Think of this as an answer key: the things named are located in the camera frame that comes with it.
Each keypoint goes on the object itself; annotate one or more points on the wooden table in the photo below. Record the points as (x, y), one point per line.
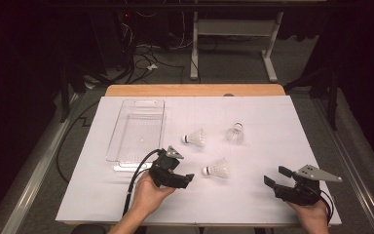
(191, 90)

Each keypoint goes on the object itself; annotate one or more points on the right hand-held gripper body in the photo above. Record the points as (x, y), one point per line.
(302, 195)

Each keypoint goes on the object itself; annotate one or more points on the dark curtain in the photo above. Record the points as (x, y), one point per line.
(13, 97)
(366, 81)

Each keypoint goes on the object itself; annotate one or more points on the white plug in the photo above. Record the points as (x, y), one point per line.
(152, 67)

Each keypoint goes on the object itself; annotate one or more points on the white metal desk frame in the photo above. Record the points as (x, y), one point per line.
(233, 27)

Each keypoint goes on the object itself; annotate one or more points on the black metal stand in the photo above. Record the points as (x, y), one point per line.
(332, 107)
(64, 97)

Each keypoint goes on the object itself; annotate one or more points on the white board sheet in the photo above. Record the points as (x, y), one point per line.
(256, 201)

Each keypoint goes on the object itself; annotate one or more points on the dark table grommet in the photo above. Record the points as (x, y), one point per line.
(229, 95)

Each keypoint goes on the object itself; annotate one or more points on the person's right hand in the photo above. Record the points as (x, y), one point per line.
(313, 217)

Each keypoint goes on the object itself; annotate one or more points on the clear plastic container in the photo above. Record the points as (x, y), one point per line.
(136, 139)

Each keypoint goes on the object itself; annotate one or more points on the white shuttlecock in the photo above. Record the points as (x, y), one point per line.
(196, 138)
(219, 169)
(235, 135)

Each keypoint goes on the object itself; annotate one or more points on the person's left hand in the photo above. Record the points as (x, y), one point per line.
(147, 195)

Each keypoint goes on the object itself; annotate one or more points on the aluminium floor rail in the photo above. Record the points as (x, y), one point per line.
(37, 177)
(368, 208)

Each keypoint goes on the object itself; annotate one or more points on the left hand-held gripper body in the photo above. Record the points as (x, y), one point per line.
(162, 172)

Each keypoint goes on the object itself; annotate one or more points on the dark equipment box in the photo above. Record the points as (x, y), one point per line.
(110, 39)

